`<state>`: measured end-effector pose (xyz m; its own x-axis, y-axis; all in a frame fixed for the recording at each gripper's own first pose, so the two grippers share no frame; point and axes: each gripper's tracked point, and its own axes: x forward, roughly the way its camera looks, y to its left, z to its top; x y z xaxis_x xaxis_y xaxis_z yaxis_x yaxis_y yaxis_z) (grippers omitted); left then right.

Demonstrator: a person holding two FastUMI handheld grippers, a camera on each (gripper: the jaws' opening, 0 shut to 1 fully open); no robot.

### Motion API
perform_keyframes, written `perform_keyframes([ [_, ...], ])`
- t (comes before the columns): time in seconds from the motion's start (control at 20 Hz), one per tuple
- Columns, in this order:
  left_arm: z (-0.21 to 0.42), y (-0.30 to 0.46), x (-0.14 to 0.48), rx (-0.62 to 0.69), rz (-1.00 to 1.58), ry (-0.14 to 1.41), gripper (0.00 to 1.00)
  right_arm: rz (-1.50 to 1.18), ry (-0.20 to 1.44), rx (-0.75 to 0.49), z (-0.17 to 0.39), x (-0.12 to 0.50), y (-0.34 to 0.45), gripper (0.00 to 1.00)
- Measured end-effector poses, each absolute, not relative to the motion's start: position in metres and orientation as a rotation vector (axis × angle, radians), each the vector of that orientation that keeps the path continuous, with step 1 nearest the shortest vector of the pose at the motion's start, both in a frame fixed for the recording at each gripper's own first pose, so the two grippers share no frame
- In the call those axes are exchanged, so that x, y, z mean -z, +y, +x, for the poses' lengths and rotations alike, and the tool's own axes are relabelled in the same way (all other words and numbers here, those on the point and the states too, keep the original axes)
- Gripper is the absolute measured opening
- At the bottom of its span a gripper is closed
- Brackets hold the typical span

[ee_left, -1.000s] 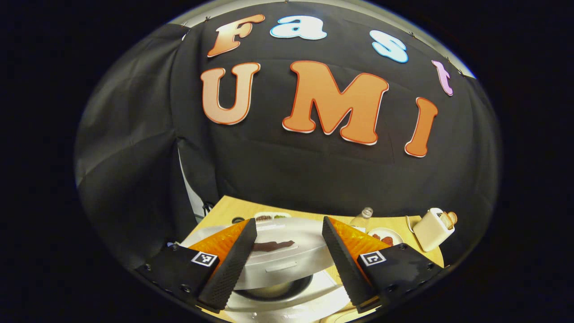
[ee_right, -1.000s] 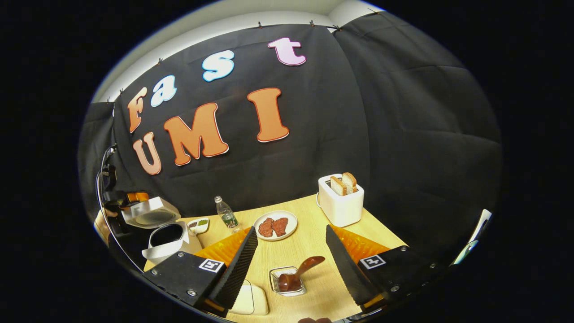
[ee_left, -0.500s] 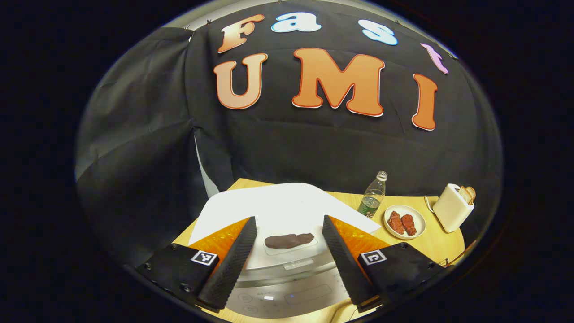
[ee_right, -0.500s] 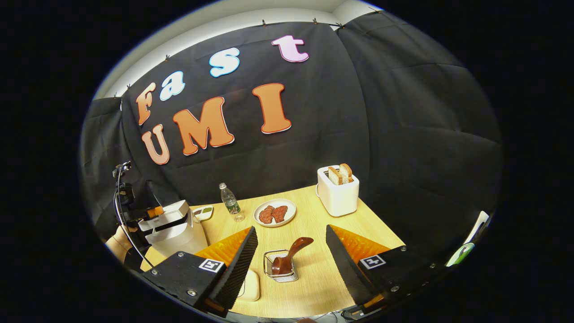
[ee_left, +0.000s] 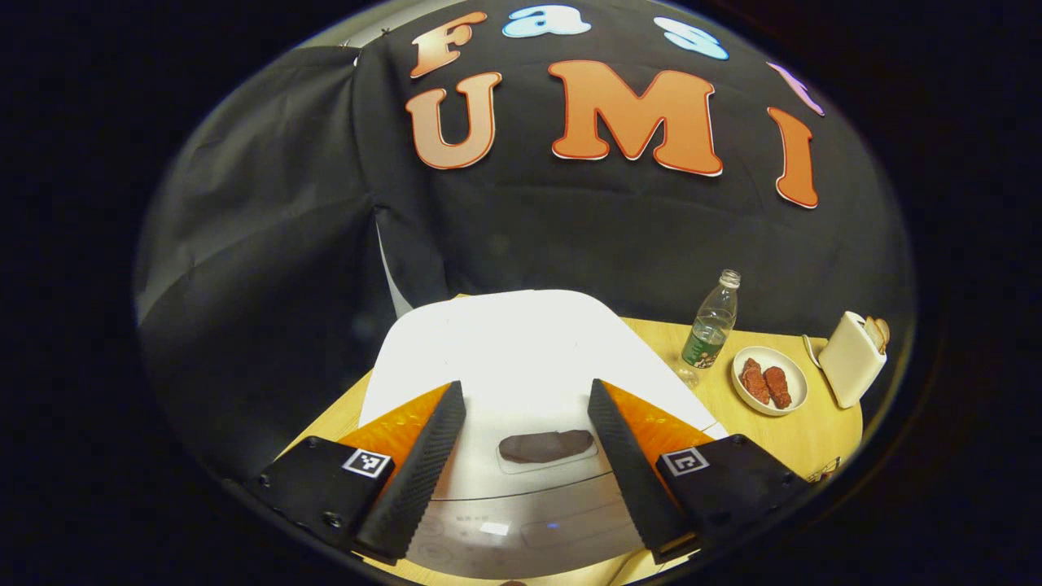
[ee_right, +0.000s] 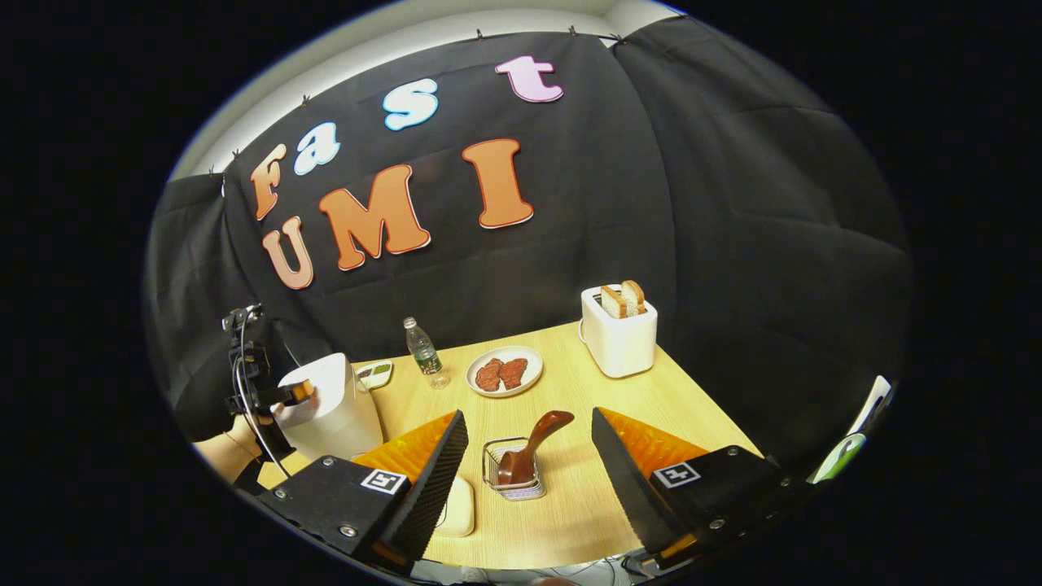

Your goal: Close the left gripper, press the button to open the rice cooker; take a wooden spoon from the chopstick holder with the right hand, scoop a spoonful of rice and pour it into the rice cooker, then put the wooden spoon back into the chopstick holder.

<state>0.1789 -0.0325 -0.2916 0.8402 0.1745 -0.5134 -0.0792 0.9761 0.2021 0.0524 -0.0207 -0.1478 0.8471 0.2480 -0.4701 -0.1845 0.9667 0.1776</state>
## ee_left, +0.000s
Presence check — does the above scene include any white toaster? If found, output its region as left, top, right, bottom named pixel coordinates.
left=818, top=311, right=888, bottom=409

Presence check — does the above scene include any red meat piece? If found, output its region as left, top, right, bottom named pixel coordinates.
left=741, top=358, right=772, bottom=405
left=764, top=366, right=793, bottom=409

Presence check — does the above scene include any white round plate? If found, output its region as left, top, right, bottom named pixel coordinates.
left=732, top=346, right=809, bottom=417

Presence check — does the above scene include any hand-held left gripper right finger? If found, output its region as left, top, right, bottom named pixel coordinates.
left=588, top=378, right=812, bottom=564

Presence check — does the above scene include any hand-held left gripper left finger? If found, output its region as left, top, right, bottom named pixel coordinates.
left=244, top=380, right=467, bottom=565

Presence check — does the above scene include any white rice cooker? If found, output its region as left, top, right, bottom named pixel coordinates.
left=358, top=289, right=729, bottom=580

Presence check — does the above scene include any clear plastic water bottle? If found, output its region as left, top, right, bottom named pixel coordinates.
left=677, top=269, right=742, bottom=387

